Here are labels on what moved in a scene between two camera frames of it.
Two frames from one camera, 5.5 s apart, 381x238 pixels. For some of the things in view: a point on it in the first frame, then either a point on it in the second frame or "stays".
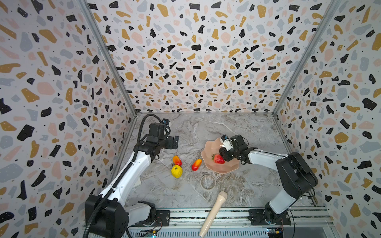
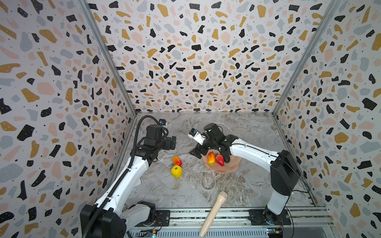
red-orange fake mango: [196, 165] → [211, 158]
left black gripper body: [162, 143] stays
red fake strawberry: [217, 158] stays
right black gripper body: [227, 151] → [215, 145]
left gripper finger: [172, 143] stays
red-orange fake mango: [176, 160] stays
